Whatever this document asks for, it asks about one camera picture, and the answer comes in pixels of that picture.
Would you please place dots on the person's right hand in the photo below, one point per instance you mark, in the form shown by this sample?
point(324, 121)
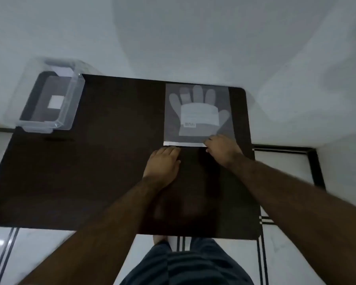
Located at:
point(222, 151)

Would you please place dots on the white paper insert card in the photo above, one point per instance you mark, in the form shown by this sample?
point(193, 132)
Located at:
point(198, 114)

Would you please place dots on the clear plastic zip bag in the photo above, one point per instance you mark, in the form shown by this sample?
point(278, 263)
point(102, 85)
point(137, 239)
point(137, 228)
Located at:
point(172, 130)

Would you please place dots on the translucent plastic glove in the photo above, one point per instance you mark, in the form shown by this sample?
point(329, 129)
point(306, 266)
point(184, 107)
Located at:
point(175, 100)

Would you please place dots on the blue striped shorts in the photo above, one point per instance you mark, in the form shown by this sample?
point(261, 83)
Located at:
point(190, 264)

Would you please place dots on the person's left forearm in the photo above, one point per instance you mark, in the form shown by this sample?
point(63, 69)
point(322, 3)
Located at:
point(101, 234)

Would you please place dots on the person's right forearm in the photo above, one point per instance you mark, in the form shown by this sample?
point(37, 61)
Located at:
point(299, 219)

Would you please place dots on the person's left hand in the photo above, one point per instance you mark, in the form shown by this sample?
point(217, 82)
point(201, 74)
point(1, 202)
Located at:
point(163, 164)

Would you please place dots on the person's left foot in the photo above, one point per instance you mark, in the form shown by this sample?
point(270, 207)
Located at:
point(160, 239)

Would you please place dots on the clear plastic box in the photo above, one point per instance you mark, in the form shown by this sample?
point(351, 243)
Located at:
point(68, 109)

